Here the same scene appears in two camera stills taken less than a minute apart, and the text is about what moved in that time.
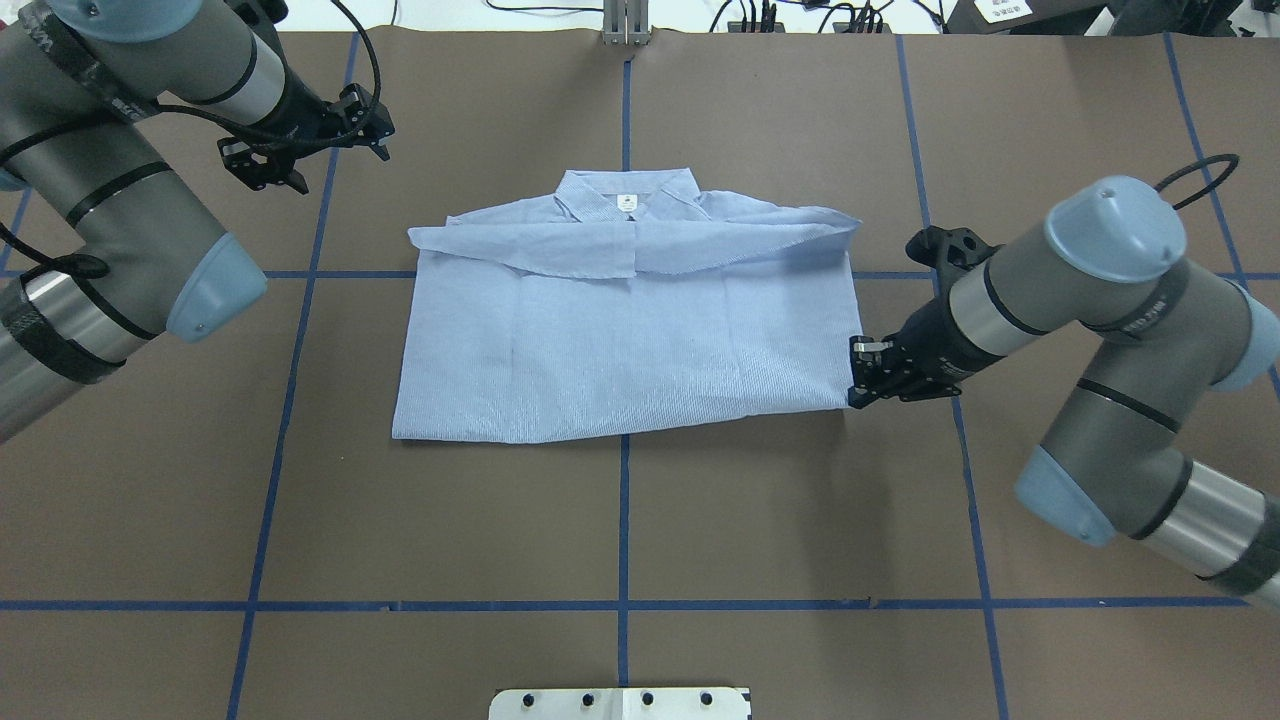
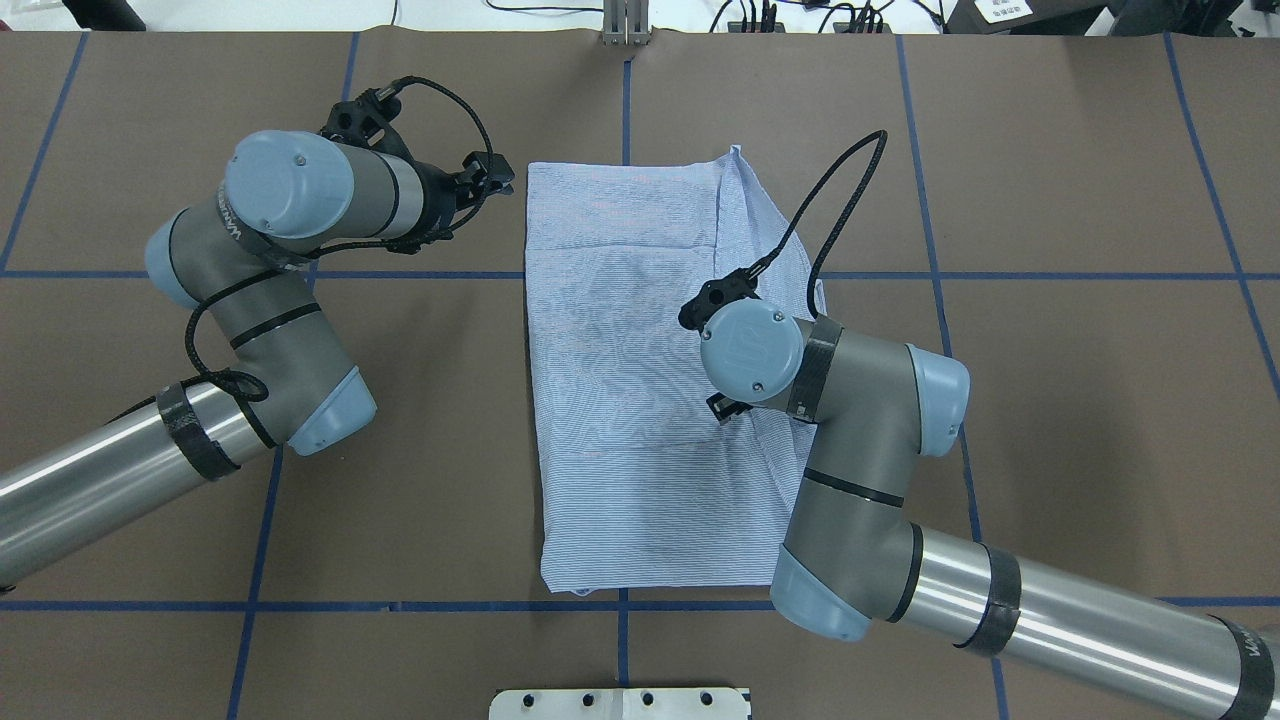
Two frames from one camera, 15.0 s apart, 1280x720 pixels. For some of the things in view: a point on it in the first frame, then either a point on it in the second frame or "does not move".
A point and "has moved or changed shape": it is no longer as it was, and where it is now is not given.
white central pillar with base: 625,703 does not move
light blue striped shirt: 628,305 has moved or changed shape
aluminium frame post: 626,22 does not move
